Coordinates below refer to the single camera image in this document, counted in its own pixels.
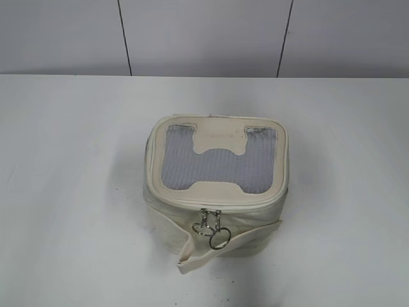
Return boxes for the cream insulated lunch bag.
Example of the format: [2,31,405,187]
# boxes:
[143,114,289,274]

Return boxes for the silver zipper pull ring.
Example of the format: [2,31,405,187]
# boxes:
[191,208,212,237]
[209,209,231,249]

